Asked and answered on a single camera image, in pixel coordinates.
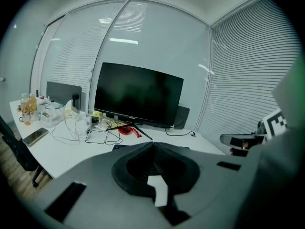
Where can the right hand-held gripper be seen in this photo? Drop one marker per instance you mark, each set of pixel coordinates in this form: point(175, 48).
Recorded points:
point(276, 125)

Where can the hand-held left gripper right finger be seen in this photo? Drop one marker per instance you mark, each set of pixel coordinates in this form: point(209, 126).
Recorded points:
point(214, 187)

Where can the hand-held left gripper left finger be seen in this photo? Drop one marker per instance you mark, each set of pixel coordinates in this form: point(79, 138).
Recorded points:
point(95, 194)

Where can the white table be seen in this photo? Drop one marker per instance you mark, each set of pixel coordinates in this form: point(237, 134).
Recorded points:
point(71, 156)

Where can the red tape roll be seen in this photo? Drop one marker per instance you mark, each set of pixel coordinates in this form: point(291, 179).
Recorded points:
point(125, 130)

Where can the yellow snack bag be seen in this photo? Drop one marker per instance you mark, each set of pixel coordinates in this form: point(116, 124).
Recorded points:
point(114, 124)

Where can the red snack packet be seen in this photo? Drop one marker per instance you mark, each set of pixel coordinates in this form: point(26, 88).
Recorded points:
point(137, 133)

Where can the black power adapter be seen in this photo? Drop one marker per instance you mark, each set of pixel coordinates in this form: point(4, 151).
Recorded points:
point(95, 120)

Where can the black smartphone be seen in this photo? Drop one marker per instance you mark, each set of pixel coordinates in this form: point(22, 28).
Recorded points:
point(35, 137)

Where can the black office chair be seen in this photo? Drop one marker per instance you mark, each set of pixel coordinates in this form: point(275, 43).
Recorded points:
point(21, 151)

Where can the clear plastic bag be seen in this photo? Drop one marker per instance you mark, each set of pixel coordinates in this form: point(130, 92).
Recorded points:
point(51, 118)

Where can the black lidded tumbler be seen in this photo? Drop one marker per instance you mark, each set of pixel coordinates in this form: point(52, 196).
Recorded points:
point(75, 102)

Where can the black computer monitor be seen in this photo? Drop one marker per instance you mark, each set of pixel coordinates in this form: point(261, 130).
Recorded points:
point(138, 94)

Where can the orange drink bottle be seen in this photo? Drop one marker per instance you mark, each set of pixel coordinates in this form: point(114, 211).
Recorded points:
point(25, 111)
point(33, 106)

